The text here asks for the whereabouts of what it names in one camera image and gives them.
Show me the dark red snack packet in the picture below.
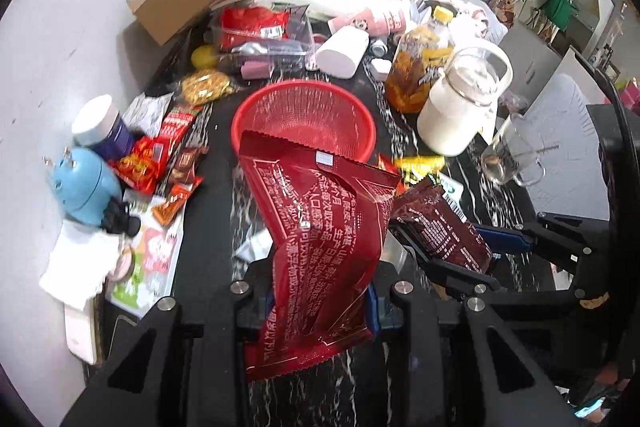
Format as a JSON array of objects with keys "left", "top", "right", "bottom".
[{"left": 239, "top": 131, "right": 399, "bottom": 381}]

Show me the brown chocolate bar packet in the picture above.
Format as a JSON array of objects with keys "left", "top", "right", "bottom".
[{"left": 392, "top": 179, "right": 492, "bottom": 274}]

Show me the glass mug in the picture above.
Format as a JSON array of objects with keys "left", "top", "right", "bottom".
[{"left": 480, "top": 113, "right": 560, "bottom": 187}]

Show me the clear plastic tray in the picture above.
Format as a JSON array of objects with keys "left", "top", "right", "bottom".
[{"left": 209, "top": 4, "right": 314, "bottom": 72}]

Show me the silver foil packet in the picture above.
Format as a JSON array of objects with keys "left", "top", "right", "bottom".
[{"left": 233, "top": 229, "right": 272, "bottom": 265}]

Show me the orange small sachet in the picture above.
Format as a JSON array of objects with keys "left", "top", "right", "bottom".
[{"left": 152, "top": 176, "right": 204, "bottom": 227}]

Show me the red orange snack packet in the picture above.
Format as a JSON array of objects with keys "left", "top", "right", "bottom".
[{"left": 376, "top": 153, "right": 407, "bottom": 196}]

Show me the light blue round gadget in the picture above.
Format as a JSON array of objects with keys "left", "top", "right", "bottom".
[{"left": 43, "top": 147, "right": 122, "bottom": 228}]

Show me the pink green wipes pack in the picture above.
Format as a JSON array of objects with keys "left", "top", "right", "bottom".
[{"left": 105, "top": 192, "right": 184, "bottom": 317}]

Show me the red orange candy packet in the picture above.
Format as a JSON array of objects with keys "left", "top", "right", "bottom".
[{"left": 110, "top": 136, "right": 169, "bottom": 195}]

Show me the red plastic basket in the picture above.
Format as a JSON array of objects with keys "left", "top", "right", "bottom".
[{"left": 230, "top": 79, "right": 376, "bottom": 162}]

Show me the pink panda paper cup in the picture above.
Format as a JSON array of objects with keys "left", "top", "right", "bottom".
[{"left": 328, "top": 9, "right": 407, "bottom": 37}]

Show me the yellow lemon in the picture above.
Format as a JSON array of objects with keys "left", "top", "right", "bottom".
[{"left": 191, "top": 44, "right": 219, "bottom": 70}]

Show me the white lid blue jar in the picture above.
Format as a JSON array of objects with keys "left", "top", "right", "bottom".
[{"left": 72, "top": 94, "right": 134, "bottom": 161}]

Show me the white electric kettle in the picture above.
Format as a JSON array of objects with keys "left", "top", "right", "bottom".
[{"left": 416, "top": 39, "right": 513, "bottom": 157}]

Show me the clear zip bag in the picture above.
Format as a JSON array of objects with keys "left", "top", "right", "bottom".
[{"left": 380, "top": 237, "right": 408, "bottom": 274}]

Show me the yellow cap tea bottle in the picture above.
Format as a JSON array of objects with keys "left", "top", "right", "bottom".
[{"left": 385, "top": 5, "right": 454, "bottom": 114}]

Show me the white patterned small packet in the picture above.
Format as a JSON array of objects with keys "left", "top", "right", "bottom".
[{"left": 122, "top": 93, "right": 172, "bottom": 139}]

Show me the green white sachet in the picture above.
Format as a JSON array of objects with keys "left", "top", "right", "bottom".
[{"left": 437, "top": 173, "right": 468, "bottom": 223}]

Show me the yellow peanut packet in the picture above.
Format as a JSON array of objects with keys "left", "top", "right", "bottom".
[{"left": 393, "top": 156, "right": 446, "bottom": 184}]

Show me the red bag in tray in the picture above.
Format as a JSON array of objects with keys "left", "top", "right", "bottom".
[{"left": 219, "top": 6, "right": 290, "bottom": 51}]

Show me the golden noodle snack bag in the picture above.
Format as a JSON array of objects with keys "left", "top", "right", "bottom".
[{"left": 181, "top": 69, "right": 236, "bottom": 106}]

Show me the white tissue paper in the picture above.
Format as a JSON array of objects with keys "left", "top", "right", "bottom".
[{"left": 39, "top": 219, "right": 120, "bottom": 311}]

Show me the brown small sachet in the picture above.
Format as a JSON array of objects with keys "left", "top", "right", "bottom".
[{"left": 168, "top": 146, "right": 208, "bottom": 184}]

